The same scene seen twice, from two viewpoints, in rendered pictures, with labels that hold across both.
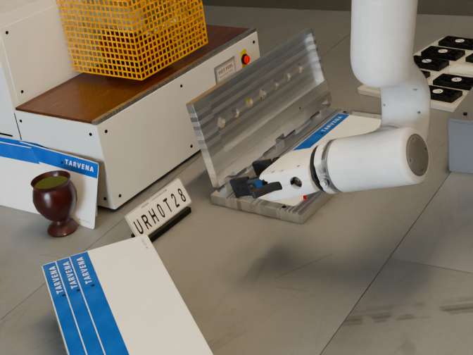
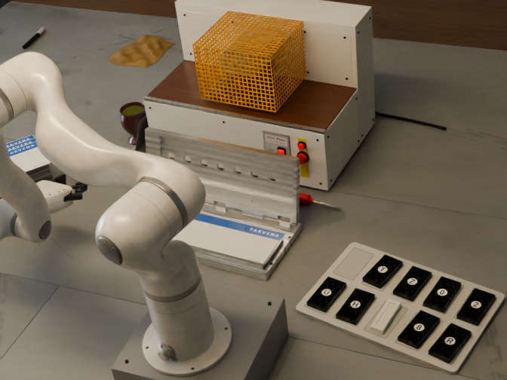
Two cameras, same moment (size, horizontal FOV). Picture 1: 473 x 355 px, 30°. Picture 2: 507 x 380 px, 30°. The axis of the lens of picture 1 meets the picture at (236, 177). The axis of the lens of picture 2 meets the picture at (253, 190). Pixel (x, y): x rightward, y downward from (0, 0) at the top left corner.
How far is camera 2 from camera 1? 2.65 m
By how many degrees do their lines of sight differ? 69
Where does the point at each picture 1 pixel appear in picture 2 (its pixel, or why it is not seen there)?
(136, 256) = (27, 164)
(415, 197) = (137, 293)
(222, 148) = not seen: hidden behind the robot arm
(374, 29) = not seen: outside the picture
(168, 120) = (208, 135)
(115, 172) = not seen: hidden behind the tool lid
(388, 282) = (31, 286)
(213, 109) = (167, 145)
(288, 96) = (248, 186)
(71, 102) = (184, 79)
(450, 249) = (59, 313)
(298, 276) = (50, 247)
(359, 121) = (265, 247)
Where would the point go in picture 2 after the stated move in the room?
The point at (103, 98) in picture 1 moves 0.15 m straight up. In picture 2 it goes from (185, 91) to (176, 43)
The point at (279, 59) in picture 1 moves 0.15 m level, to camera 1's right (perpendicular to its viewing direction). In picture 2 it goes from (250, 157) to (262, 192)
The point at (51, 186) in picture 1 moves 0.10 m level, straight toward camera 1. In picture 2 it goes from (129, 112) to (96, 123)
